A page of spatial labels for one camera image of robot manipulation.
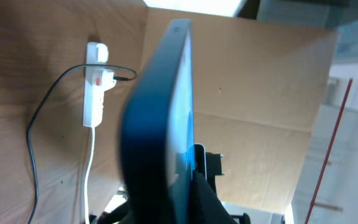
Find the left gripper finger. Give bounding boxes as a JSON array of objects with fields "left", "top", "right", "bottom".
[{"left": 188, "top": 172, "right": 236, "bottom": 224}]

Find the blue Galaxy S25 smartphone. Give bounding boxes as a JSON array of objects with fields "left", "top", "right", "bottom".
[{"left": 119, "top": 19, "right": 195, "bottom": 223}]

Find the black USB charging cable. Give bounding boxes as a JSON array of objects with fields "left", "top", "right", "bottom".
[{"left": 25, "top": 63, "right": 138, "bottom": 224}]

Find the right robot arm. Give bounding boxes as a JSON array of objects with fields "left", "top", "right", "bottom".
[{"left": 88, "top": 201, "right": 130, "bottom": 224}]

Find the white USB charger plug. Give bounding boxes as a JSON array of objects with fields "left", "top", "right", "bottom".
[{"left": 96, "top": 43, "right": 109, "bottom": 63}]

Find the brown cardboard box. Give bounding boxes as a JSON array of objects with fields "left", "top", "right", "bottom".
[{"left": 142, "top": 8, "right": 338, "bottom": 213}]

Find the white power strip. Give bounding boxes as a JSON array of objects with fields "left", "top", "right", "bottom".
[{"left": 83, "top": 42, "right": 117, "bottom": 128}]

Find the white power strip cord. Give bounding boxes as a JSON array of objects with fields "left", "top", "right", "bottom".
[{"left": 83, "top": 126, "right": 96, "bottom": 224}]

